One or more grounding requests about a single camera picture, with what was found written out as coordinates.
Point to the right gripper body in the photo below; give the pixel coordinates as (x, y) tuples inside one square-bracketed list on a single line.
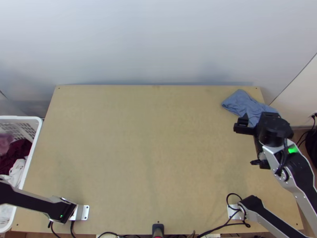
[(245, 130)]

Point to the pink t-shirt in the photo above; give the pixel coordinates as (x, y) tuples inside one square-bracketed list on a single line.
[(4, 145)]

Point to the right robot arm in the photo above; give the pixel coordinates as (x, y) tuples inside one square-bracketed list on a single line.
[(299, 173)]

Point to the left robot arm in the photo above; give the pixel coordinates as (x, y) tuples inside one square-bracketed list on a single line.
[(29, 202)]

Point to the blue garment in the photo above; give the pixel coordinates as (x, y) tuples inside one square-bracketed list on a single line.
[(244, 103)]

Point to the white laundry basket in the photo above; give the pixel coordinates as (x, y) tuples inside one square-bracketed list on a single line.
[(34, 129)]

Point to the dark red garment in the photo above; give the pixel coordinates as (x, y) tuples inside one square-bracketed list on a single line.
[(19, 150)]

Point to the white garment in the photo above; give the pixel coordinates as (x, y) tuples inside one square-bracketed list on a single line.
[(17, 168)]

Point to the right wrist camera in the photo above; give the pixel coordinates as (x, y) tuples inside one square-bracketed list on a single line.
[(243, 121)]

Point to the white wall socket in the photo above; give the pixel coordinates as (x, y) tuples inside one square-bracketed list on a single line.
[(312, 115)]

